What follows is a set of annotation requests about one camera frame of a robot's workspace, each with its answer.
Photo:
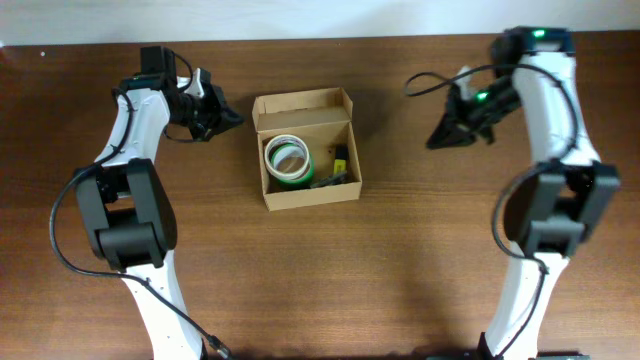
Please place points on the yellow highlighter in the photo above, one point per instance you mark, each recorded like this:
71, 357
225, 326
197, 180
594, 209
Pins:
340, 159

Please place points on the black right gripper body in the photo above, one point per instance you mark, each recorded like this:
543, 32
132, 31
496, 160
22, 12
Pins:
463, 118

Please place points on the black marker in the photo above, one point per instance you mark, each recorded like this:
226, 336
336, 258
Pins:
335, 179

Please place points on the cardboard box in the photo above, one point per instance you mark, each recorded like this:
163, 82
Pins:
322, 118

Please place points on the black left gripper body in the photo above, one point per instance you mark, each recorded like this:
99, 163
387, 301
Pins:
214, 112

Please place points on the green tape roll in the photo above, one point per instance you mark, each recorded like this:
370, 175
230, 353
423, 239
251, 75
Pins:
294, 167

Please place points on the white tape roll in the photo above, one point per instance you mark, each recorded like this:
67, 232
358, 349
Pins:
280, 140

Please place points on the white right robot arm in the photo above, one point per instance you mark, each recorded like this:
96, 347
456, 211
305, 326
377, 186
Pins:
544, 214

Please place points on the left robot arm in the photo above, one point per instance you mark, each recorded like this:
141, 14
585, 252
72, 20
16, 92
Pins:
125, 210

